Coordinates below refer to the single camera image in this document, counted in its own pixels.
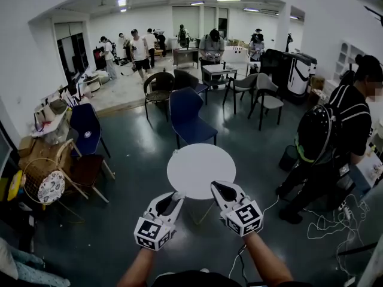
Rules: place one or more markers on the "blue chair with white emblem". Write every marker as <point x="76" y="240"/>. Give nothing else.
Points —
<point x="86" y="127"/>

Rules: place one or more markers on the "person's black shirt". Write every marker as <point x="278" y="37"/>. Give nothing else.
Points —
<point x="194" y="280"/>

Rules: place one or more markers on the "white arched shelf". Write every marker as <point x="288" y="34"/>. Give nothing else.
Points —
<point x="347" y="58"/>

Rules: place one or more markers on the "dark upholstered chair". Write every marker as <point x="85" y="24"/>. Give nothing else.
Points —
<point x="187" y="81"/>

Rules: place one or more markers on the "grey metal desk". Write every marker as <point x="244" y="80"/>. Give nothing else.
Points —
<point x="185" y="55"/>

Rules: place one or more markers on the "round white coffee table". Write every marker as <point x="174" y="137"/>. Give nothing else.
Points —
<point x="92" y="82"/>

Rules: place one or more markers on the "yellow board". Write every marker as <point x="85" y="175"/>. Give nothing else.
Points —
<point x="14" y="185"/>

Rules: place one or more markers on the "wooden chair with dark seat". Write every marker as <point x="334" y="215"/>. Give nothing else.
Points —
<point x="86" y="167"/>

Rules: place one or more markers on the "small white item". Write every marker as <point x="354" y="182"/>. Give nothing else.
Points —
<point x="180" y="194"/>

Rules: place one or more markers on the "grey chair with black legs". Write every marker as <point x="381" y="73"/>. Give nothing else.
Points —
<point x="243" y="84"/>
<point x="269" y="97"/>

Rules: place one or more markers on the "dark round waste bin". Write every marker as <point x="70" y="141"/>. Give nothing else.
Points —
<point x="288" y="158"/>

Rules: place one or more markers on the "black equipment case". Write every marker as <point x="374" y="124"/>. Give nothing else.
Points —
<point x="273" y="67"/>

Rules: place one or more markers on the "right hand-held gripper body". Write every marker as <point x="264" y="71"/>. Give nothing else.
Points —
<point x="244" y="218"/>

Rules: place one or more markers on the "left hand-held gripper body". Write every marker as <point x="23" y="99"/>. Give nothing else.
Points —
<point x="151" y="232"/>

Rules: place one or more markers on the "white square table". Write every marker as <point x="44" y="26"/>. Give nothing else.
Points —
<point x="218" y="69"/>

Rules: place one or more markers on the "person's right forearm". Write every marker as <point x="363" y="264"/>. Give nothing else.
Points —
<point x="266" y="259"/>

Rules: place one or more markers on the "light blue cloth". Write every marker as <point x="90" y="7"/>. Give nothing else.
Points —
<point x="27" y="268"/>

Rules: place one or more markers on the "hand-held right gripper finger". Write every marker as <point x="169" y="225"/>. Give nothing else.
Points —
<point x="237" y="190"/>
<point x="218" y="197"/>

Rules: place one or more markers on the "dark brown round-back chair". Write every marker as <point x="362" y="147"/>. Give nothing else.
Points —
<point x="158" y="88"/>

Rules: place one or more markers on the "round floral cushion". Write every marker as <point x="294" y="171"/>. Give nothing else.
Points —
<point x="51" y="187"/>

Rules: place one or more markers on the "person's left forearm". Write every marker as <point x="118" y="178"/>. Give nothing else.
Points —
<point x="139" y="268"/>

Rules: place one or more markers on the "white power strip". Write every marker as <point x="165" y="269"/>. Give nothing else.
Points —
<point x="345" y="211"/>

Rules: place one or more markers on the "blue plastic chair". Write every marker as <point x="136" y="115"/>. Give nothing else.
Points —
<point x="191" y="118"/>

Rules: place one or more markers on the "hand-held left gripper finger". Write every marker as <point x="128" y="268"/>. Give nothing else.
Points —
<point x="155" y="203"/>
<point x="176" y="209"/>

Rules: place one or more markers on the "white and black machine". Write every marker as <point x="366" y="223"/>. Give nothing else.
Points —
<point x="299" y="70"/>

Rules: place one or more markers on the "brown cardboard box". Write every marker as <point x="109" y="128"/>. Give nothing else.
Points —
<point x="39" y="152"/>

